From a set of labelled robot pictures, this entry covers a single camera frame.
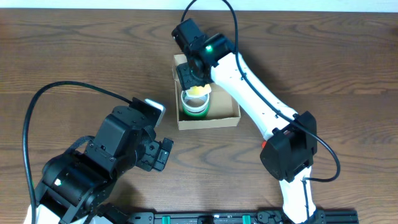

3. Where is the yellow sticky note pad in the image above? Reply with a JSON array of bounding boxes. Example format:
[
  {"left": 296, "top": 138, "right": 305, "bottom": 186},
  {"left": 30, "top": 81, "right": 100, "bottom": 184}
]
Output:
[{"left": 185, "top": 84, "right": 211, "bottom": 98}]

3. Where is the white tape roll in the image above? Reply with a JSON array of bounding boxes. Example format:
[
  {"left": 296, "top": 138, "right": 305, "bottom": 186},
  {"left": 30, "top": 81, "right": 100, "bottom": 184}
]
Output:
[{"left": 180, "top": 91, "right": 210, "bottom": 112}]

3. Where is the green tape roll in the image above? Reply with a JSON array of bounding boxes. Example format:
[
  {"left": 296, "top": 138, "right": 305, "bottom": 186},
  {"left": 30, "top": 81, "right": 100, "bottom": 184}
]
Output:
[{"left": 182, "top": 105, "right": 210, "bottom": 119}]

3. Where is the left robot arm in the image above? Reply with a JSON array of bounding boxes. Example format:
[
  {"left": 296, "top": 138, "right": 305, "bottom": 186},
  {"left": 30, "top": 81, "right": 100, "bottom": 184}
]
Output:
[{"left": 25, "top": 98, "right": 174, "bottom": 223}]

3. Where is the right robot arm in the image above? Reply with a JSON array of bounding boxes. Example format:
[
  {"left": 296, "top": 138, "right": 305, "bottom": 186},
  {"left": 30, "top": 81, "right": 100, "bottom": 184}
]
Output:
[{"left": 172, "top": 19, "right": 317, "bottom": 223}]

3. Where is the open cardboard box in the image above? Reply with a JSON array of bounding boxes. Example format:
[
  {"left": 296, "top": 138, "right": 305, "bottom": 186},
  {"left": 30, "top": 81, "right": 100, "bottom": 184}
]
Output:
[{"left": 172, "top": 54, "right": 241, "bottom": 131}]

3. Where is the left black cable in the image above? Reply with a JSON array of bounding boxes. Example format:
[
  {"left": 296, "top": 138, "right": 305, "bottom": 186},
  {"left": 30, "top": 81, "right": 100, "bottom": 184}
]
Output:
[{"left": 22, "top": 80, "right": 133, "bottom": 224}]

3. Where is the black cable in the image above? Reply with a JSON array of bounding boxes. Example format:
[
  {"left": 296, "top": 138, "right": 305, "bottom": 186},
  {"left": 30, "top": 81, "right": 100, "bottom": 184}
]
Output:
[
  {"left": 22, "top": 80, "right": 133, "bottom": 224},
  {"left": 180, "top": 0, "right": 341, "bottom": 218}
]

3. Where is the right black cable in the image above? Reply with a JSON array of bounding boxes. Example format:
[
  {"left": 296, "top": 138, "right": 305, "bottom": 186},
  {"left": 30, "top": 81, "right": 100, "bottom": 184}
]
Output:
[{"left": 180, "top": 0, "right": 341, "bottom": 218}]

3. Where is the black mounting rail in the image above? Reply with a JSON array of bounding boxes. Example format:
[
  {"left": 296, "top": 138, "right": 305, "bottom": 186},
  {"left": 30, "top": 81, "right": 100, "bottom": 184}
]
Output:
[{"left": 127, "top": 210, "right": 359, "bottom": 224}]

